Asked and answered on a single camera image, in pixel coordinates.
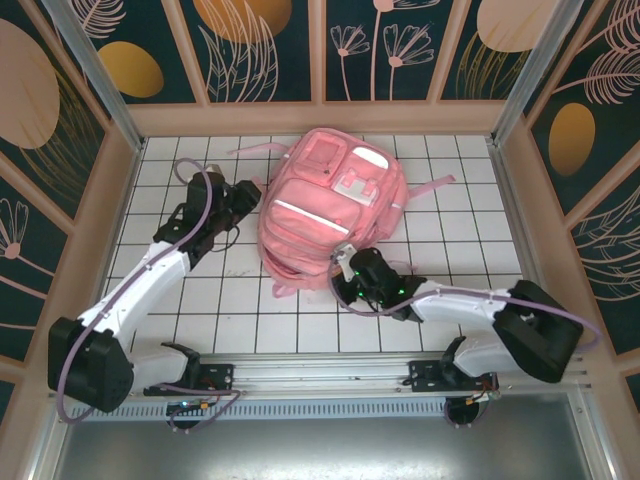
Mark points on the wall panel with gold disc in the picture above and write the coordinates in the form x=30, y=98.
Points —
x=250, y=50

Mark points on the wall panel gold oval fronds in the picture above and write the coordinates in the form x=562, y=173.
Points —
x=585, y=110

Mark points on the wall panel with pink flowers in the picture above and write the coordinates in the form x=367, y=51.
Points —
x=390, y=50

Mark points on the grey metal sheet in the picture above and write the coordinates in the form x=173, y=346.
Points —
x=320, y=452

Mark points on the aluminium frame post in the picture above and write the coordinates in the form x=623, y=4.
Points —
x=535, y=65
x=95, y=80

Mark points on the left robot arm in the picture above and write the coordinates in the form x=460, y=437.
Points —
x=140, y=280

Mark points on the wall panel large beige disc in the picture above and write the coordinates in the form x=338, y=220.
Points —
x=30, y=100

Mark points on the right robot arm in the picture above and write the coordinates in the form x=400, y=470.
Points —
x=460, y=305

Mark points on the wall panel with beige disc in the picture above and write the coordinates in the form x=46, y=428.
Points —
x=490, y=50

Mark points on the wall panel with white flower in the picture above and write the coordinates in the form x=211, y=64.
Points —
x=25, y=260

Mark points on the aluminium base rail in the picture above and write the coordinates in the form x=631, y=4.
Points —
x=320, y=372

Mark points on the wall panel with gold oval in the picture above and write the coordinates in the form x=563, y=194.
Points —
x=135, y=65

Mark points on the aluminium table edge rail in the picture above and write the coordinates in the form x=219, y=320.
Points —
x=515, y=210

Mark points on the pink backpack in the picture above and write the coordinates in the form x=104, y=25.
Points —
x=310, y=225

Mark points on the wall panel with pink fronds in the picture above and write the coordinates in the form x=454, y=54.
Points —
x=610, y=260

